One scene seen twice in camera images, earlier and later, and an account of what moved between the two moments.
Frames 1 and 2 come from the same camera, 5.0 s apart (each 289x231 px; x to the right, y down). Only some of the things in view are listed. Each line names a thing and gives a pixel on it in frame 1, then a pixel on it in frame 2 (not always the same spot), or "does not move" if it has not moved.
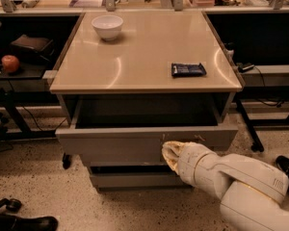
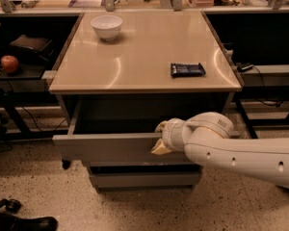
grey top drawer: (138, 128) does not move
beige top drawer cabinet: (164, 79) does not move
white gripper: (190, 162) to (170, 135)
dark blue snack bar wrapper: (181, 69) does not move
